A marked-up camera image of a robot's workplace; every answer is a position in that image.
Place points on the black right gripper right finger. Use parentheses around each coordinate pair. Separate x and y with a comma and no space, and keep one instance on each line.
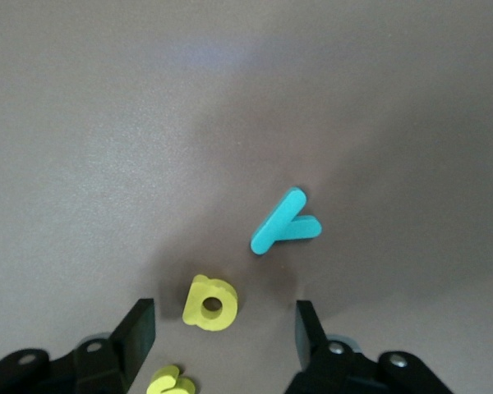
(312,349)

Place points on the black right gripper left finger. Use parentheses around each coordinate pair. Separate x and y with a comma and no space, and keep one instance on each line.
(131,349)

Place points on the yellow letter a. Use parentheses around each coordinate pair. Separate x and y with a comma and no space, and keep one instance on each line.
(195,305)

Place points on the teal letter y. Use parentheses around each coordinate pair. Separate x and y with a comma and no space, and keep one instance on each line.
(277,221)

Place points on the yellow letter s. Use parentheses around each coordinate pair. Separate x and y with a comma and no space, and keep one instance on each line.
(164,383)

